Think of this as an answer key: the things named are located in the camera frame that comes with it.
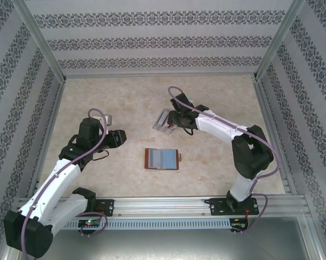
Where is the brown leather card holder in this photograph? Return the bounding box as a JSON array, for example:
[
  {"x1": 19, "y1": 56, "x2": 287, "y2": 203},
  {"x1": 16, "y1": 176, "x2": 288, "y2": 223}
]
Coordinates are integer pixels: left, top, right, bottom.
[{"x1": 144, "y1": 147, "x2": 184, "y2": 171}]

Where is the grey credit card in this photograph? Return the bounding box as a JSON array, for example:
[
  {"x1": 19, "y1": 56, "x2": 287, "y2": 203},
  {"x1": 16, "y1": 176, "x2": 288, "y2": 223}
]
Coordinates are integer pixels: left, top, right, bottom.
[{"x1": 147, "y1": 149, "x2": 161, "y2": 168}]

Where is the white blue striped card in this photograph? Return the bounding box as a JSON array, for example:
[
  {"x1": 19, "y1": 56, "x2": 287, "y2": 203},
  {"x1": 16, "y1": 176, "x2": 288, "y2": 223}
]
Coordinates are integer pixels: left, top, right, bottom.
[{"x1": 156, "y1": 110, "x2": 169, "y2": 127}]

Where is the left circuit board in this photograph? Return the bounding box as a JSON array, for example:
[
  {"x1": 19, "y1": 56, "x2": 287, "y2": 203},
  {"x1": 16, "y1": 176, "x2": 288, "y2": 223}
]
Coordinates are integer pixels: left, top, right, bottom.
[{"x1": 78, "y1": 219, "x2": 102, "y2": 229}]

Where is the circuit board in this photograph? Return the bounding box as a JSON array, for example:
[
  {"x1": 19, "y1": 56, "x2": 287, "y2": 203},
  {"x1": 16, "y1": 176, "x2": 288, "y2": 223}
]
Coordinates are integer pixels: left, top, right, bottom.
[
  {"x1": 230, "y1": 219, "x2": 248, "y2": 231},
  {"x1": 78, "y1": 219, "x2": 102, "y2": 229}
]

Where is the right circuit board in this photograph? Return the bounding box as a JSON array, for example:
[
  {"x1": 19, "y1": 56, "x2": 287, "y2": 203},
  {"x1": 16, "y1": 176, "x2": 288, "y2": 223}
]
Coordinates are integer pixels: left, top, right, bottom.
[{"x1": 230, "y1": 219, "x2": 248, "y2": 231}]

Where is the grey metal panel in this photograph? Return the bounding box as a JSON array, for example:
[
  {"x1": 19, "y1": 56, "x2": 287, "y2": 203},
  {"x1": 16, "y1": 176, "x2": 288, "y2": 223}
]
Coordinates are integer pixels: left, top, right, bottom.
[{"x1": 16, "y1": 229, "x2": 322, "y2": 260}]

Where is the aluminium side rail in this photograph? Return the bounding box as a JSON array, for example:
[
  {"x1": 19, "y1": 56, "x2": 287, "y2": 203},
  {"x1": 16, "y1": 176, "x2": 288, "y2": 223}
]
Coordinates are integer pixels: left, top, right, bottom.
[
  {"x1": 26, "y1": 80, "x2": 68, "y2": 198},
  {"x1": 253, "y1": 78, "x2": 298, "y2": 196}
]

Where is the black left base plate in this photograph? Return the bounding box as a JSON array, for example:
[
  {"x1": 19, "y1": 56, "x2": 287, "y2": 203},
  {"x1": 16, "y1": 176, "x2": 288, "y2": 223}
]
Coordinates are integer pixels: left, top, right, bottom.
[{"x1": 79, "y1": 198, "x2": 115, "y2": 217}]

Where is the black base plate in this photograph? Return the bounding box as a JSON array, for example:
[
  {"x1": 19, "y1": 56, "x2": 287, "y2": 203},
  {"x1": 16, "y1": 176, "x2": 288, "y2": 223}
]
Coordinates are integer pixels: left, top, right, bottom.
[
  {"x1": 208, "y1": 197, "x2": 260, "y2": 217},
  {"x1": 79, "y1": 198, "x2": 115, "y2": 217}
]

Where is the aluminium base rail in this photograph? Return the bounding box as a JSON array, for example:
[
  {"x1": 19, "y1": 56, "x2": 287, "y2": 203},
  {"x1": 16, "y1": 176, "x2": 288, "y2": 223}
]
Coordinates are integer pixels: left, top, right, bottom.
[{"x1": 15, "y1": 195, "x2": 309, "y2": 217}]

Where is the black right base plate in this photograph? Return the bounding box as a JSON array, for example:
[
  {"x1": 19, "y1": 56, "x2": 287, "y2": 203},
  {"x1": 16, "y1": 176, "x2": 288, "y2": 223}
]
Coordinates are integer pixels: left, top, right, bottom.
[{"x1": 208, "y1": 197, "x2": 260, "y2": 217}]

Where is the aluminium frame post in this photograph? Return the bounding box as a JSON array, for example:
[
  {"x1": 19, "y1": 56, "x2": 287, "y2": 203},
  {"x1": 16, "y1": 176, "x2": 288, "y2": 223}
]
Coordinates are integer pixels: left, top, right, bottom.
[
  {"x1": 10, "y1": 0, "x2": 68, "y2": 83},
  {"x1": 253, "y1": 0, "x2": 311, "y2": 82}
]

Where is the slotted grey cable duct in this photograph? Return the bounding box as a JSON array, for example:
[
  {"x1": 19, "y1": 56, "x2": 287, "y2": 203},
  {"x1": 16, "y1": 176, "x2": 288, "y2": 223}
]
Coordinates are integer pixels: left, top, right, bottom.
[{"x1": 61, "y1": 218, "x2": 232, "y2": 230}]

